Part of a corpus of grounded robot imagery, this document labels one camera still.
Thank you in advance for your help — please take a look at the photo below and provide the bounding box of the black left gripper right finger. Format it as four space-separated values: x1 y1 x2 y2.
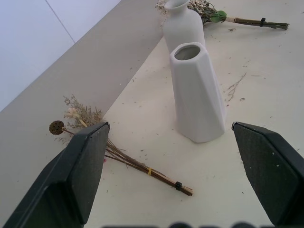
231 121 304 228

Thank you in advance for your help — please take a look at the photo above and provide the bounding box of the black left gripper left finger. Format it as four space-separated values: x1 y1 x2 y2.
2 121 111 228

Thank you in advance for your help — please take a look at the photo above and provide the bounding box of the white faceted ceramic vase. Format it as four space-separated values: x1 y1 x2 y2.
169 42 227 143

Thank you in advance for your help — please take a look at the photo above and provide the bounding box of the white round bottle vase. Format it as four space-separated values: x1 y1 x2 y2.
162 0 206 56

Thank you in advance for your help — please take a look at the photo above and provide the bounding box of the dried bouquet with lotus pod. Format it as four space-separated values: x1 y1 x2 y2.
48 95 194 197

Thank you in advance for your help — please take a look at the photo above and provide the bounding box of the loose dried twig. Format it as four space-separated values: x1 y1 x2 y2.
227 72 247 102

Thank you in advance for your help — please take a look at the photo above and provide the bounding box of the dried bouquet with green leaves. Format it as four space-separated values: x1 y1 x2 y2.
155 0 290 31

